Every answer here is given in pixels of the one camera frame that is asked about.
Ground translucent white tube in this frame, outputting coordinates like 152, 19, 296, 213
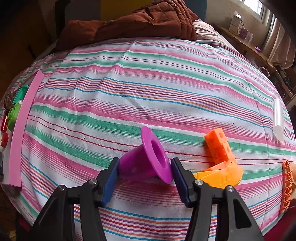
273, 98, 284, 142

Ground brown brush with yellow bristles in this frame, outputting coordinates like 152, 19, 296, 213
3, 91, 16, 110

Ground orange block toy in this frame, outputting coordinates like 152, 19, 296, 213
194, 128, 243, 189

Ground striped bedspread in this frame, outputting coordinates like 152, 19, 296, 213
5, 38, 295, 233

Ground grey yellow blue headboard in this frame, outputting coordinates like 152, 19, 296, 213
62, 0, 208, 24

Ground rust brown comforter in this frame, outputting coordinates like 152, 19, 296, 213
56, 1, 199, 51

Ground pink white tray box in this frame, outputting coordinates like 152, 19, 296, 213
1, 70, 44, 187

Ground wooden side shelf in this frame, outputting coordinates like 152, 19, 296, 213
213, 24, 293, 97

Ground orange hair claw clip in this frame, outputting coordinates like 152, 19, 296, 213
279, 160, 293, 214

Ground curtain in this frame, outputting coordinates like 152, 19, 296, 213
262, 15, 295, 70

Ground white box on shelf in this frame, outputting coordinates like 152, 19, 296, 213
228, 11, 244, 36

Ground window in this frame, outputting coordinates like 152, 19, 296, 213
238, 0, 264, 17

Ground magenta funnel spool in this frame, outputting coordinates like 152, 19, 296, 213
118, 126, 173, 184

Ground dark green plastic piece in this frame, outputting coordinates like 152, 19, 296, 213
13, 84, 29, 105

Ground small red toy piece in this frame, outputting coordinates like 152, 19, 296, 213
1, 133, 9, 148

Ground white green plug-in freshener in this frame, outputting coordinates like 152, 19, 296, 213
8, 100, 23, 132

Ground white pillow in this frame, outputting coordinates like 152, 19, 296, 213
193, 20, 229, 45

